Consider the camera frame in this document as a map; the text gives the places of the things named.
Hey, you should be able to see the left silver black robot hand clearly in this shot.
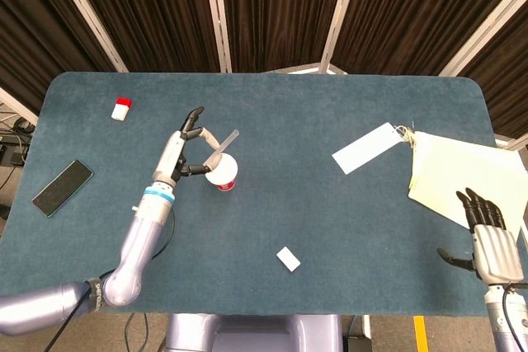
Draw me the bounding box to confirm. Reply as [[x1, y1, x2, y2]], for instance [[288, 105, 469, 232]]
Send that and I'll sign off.
[[152, 106, 220, 187]]

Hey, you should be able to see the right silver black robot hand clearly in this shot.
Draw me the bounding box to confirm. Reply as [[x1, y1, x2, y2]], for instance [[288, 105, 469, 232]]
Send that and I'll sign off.
[[436, 187, 526, 286]]

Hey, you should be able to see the transparent plastic straw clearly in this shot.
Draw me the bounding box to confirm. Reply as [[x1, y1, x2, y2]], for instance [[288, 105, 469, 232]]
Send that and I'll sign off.
[[205, 129, 241, 170]]

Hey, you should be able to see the lavender robot base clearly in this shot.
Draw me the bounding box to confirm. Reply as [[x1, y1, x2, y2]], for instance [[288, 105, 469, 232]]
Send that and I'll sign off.
[[163, 312, 344, 352]]

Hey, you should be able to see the red paper cup white lid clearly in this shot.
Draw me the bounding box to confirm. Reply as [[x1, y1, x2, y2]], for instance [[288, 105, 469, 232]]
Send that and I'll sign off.
[[205, 153, 240, 193]]

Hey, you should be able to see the small red and white box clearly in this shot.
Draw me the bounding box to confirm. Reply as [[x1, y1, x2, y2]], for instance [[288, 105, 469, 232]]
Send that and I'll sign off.
[[111, 96, 134, 122]]

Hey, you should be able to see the pale yellow paper bag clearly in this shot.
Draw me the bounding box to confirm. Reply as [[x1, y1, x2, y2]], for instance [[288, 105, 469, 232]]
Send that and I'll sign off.
[[407, 130, 528, 232]]

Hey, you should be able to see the yellow floor tape strip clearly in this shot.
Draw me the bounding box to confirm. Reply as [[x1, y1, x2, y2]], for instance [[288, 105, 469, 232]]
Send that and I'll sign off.
[[412, 315, 429, 352]]

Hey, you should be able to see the black smartphone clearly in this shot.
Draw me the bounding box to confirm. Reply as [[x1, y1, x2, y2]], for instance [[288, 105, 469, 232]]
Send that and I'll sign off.
[[31, 159, 94, 218]]

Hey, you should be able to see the blue felt table cover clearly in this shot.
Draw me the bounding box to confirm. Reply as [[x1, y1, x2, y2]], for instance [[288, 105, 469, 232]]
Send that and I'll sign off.
[[0, 70, 505, 320]]

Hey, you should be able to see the brown curtain screen panel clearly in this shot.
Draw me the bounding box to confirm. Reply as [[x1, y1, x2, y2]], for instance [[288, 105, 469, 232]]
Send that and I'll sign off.
[[201, 0, 351, 73], [439, 0, 528, 151], [320, 0, 528, 77], [0, 0, 119, 122], [45, 0, 226, 73]]

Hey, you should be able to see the black floor box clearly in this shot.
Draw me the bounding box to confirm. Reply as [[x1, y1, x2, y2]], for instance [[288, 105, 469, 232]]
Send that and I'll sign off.
[[344, 334, 373, 352]]

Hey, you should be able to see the white paper tag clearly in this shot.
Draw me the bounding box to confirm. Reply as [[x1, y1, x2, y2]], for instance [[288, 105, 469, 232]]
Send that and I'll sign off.
[[331, 121, 403, 175]]

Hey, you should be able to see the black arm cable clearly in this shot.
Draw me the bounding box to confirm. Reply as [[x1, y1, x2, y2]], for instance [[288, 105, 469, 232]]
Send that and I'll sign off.
[[43, 208, 177, 352]]

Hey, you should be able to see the beige string bundle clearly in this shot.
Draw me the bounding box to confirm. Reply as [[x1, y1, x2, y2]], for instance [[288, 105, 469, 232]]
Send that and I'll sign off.
[[394, 120, 418, 149]]

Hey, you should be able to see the black equipment with cables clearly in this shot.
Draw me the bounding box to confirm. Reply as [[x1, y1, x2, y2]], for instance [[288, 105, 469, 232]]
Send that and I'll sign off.
[[0, 115, 37, 170]]

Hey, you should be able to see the black velcro strap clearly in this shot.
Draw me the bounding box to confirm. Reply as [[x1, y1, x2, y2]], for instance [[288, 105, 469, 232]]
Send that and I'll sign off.
[[85, 279, 106, 314]]

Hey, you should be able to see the black floor cable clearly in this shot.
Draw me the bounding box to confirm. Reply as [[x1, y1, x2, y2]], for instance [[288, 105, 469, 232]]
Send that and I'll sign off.
[[122, 312, 150, 352]]

